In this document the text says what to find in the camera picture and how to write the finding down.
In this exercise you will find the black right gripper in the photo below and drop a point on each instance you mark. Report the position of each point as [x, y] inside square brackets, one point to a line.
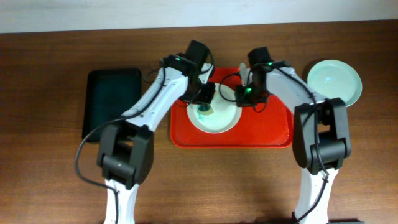
[245, 97]

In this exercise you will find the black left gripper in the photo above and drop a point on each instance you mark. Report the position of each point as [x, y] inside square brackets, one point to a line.
[204, 96]

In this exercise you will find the green yellow sponge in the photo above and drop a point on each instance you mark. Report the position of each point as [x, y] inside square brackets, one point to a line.
[205, 109]

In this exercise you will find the mint green plate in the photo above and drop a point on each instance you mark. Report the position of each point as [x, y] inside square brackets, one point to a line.
[336, 79]

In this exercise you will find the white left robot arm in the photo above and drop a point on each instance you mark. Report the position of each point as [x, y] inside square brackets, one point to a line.
[126, 147]

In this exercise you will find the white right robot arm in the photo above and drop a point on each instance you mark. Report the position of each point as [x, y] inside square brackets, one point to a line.
[321, 140]

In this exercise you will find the red plastic tray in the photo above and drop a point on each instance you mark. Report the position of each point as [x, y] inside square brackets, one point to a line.
[271, 127]

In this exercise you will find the black plastic tray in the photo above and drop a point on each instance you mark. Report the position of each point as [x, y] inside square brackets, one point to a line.
[109, 93]

